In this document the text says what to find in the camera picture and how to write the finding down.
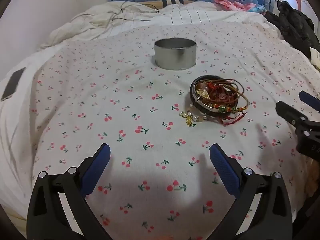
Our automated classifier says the pile of mixed bracelets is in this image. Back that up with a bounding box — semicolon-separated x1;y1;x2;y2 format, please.
189;75;257;127

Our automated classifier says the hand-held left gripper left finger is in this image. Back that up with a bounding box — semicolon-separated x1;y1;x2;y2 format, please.
26;143;112;240

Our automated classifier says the black jacket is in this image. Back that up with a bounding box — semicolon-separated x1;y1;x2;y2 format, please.
264;0;320;58

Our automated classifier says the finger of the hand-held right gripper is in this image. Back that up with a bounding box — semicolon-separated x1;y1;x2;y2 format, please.
299;91;320;112
275;101;313;137

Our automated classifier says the striped orange cloth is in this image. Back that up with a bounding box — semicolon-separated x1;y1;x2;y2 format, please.
139;0;200;7

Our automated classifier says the cherry print bed sheet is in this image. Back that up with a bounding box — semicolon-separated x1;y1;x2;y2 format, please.
25;22;320;240

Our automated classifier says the pink cloth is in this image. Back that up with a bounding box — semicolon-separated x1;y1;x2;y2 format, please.
212;0;266;13

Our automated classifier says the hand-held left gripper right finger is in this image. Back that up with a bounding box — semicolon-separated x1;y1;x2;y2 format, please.
209;144;293;240

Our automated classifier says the dark thin cable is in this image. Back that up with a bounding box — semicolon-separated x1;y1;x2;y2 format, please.
110;1;160;22

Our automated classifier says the round metal tin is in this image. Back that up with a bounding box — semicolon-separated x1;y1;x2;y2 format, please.
153;38;197;71

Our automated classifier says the dark smartphone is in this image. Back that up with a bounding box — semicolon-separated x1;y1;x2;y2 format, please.
1;67;27;102

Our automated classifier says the pearl bracelet with gold charm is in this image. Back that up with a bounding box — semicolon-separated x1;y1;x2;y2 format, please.
178;109;207;128

